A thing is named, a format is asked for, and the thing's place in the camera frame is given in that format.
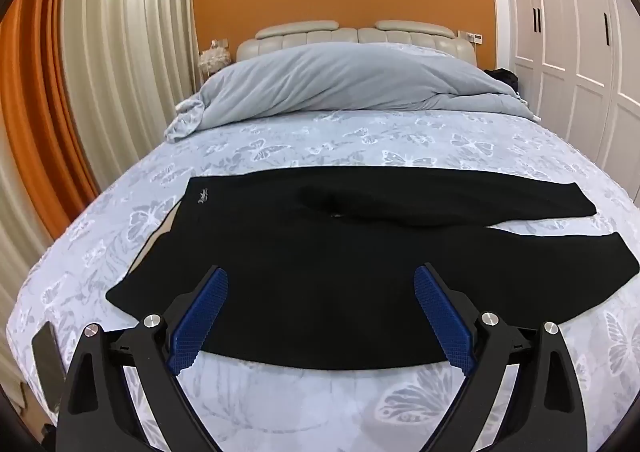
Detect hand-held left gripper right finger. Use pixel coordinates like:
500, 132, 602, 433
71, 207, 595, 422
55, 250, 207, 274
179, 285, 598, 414
413, 262, 587, 452

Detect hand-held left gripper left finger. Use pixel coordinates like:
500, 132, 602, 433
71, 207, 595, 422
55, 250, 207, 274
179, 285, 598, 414
57, 265, 230, 452

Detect black pants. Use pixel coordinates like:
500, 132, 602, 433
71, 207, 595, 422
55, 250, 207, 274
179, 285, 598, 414
106, 167, 640, 372

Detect dark smartphone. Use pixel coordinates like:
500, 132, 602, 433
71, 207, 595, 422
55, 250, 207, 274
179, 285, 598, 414
31, 322, 68, 414

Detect white curtain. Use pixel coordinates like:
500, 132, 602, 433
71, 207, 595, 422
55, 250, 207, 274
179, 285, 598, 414
0, 152, 53, 383

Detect bed with butterfly print sheet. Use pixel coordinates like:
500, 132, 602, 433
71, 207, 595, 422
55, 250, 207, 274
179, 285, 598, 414
5, 43, 640, 452

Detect black bag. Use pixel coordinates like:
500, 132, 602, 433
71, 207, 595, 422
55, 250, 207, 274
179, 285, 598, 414
482, 67, 522, 96

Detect grey duvet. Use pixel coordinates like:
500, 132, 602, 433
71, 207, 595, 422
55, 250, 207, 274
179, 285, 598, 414
164, 42, 542, 143

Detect orange curtain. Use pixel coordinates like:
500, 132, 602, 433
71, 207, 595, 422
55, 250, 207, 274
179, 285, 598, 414
0, 0, 102, 253

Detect beige and orange curtains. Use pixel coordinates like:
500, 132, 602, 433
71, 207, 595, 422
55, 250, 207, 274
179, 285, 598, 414
59, 0, 200, 194

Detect beige padded headboard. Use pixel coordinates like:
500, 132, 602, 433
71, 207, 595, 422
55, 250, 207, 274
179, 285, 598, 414
236, 20, 477, 68

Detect white panelled wardrobe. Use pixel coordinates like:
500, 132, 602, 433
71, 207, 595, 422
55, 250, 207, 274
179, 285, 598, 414
492, 0, 640, 193

